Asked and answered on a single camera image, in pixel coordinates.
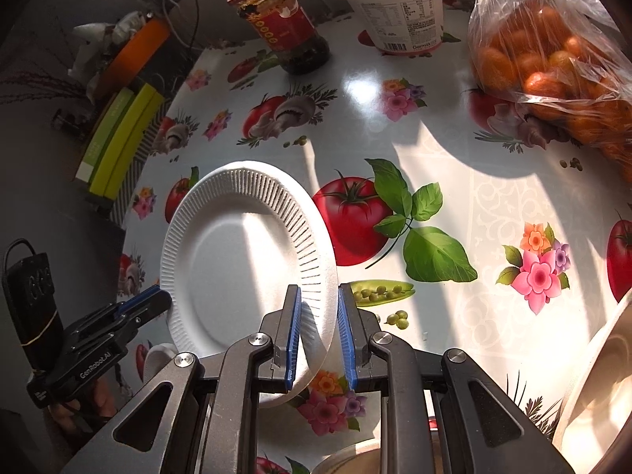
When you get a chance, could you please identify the white foam plate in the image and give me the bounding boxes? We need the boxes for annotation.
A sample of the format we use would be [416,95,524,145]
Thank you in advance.
[160,160,339,408]
[143,342,178,382]

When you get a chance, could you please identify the beige paper bowl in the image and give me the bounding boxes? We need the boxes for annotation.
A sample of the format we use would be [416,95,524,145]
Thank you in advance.
[553,295,631,473]
[312,439,381,474]

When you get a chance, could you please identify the person left hand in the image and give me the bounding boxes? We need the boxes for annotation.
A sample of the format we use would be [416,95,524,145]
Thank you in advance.
[48,377,117,433]

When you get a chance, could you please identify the black power bank device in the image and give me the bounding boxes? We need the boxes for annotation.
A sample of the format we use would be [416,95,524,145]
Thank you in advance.
[1,237,64,372]

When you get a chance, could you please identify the floral vegetable print tablecloth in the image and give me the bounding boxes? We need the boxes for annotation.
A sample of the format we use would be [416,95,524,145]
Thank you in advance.
[115,0,632,474]

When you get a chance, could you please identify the yellow-green boxes stack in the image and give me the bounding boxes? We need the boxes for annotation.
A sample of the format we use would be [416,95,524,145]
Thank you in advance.
[75,83,164,200]

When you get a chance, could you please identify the dried branches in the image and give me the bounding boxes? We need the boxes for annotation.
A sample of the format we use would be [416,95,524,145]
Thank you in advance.
[1,71,86,105]

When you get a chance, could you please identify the orange tray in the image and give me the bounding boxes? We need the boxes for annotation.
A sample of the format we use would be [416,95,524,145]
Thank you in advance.
[93,17,171,102]

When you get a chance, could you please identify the chili sauce glass jar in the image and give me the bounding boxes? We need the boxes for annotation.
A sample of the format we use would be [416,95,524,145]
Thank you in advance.
[227,0,330,76]

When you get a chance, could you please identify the bag of oranges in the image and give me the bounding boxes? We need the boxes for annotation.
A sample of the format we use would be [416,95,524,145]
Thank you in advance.
[468,0,631,181]

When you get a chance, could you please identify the white plastic tub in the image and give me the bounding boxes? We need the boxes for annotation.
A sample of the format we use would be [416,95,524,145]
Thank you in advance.
[346,0,444,55]

